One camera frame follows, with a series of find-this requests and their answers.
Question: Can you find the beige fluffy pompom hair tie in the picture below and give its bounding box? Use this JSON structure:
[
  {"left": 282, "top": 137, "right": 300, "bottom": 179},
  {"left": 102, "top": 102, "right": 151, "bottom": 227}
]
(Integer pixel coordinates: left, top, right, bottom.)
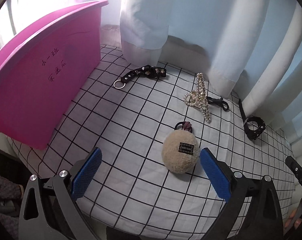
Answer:
[{"left": 161, "top": 121, "right": 201, "bottom": 175}]

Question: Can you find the black wrist watch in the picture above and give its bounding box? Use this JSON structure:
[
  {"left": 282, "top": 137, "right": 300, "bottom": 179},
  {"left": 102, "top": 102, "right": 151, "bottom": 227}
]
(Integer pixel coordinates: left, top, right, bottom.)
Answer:
[{"left": 239, "top": 99, "right": 266, "bottom": 141}]

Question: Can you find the pearl hair claw clip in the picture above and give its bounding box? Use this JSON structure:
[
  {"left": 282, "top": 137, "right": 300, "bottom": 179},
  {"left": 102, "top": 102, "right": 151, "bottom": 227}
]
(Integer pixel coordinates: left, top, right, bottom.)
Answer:
[{"left": 184, "top": 73, "right": 211, "bottom": 123}]

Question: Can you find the black grid white bedsheet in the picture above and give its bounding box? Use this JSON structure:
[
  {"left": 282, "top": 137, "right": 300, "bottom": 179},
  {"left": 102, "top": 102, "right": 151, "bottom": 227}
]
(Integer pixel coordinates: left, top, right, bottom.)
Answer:
[{"left": 9, "top": 45, "right": 294, "bottom": 239}]

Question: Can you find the pink plastic storage bin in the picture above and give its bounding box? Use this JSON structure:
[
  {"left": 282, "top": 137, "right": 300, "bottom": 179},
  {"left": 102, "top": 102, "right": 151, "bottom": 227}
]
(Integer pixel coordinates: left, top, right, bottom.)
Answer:
[{"left": 0, "top": 0, "right": 108, "bottom": 150}]

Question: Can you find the white blue curtain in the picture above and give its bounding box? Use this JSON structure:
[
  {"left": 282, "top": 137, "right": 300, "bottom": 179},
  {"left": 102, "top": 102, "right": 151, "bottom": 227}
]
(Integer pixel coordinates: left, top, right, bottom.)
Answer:
[{"left": 76, "top": 0, "right": 302, "bottom": 143}]

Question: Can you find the black knotted hair tie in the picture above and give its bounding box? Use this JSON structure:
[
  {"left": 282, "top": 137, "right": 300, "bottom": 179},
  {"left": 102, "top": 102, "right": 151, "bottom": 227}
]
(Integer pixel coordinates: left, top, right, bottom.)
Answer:
[{"left": 206, "top": 96, "right": 230, "bottom": 112}]

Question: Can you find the black studded strap keyring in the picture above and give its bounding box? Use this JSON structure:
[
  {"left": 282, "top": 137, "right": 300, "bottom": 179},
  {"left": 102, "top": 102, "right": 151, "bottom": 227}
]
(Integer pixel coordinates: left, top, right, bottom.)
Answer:
[{"left": 113, "top": 65, "right": 167, "bottom": 89}]

